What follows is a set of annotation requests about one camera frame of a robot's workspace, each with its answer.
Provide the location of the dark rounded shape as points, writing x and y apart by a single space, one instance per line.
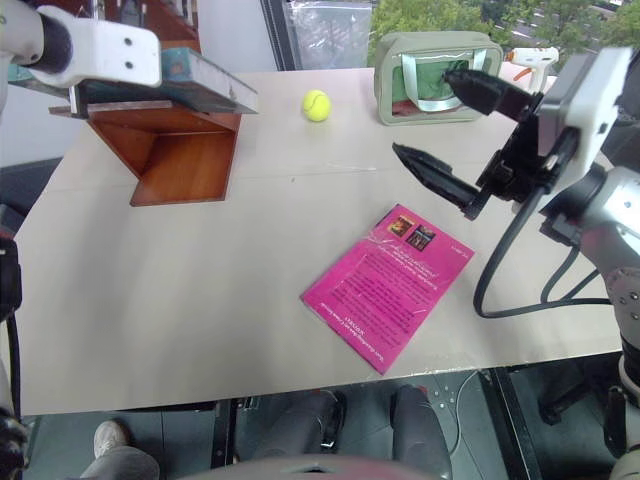
417 425
305 422

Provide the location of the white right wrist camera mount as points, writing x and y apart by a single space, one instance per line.
590 100

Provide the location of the black table leg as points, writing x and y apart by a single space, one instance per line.
225 432

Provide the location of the beige and green bag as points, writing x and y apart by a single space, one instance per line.
430 75

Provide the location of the white hot glue gun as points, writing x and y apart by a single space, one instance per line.
535 57

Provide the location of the wooden bookshelf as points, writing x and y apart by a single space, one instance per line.
180 160

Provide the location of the black table frame bar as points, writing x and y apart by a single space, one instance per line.
517 425

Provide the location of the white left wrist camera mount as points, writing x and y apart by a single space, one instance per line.
110 47

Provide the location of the thick teal book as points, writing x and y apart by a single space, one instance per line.
215 80

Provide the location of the brown wooden furniture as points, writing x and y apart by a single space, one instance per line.
160 22

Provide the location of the grey trouser leg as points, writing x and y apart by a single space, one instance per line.
122 462

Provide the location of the pink paperback book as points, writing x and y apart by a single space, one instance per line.
387 290

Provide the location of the white sneaker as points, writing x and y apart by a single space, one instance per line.
111 436

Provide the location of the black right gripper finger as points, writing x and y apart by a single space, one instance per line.
487 92
435 172

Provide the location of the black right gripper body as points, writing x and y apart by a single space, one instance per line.
522 172

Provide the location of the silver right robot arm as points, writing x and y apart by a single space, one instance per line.
616 196

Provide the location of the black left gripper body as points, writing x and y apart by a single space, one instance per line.
122 93

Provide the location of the yellow tennis ball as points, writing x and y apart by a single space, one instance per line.
316 105

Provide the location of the dark window frame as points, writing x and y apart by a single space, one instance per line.
280 32

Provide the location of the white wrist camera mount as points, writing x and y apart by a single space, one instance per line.
590 100
110 47

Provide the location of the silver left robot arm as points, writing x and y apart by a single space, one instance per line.
20 30

